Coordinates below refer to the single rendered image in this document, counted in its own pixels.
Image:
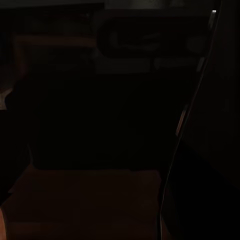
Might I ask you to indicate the coffee maker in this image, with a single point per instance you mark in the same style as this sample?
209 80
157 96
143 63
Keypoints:
213 125

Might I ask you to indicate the bottle of coffee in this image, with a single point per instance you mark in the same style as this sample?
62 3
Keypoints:
94 98

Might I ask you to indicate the countertop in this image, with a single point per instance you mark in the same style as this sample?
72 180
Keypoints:
165 232

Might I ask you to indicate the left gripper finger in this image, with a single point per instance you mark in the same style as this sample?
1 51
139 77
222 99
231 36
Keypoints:
207 203

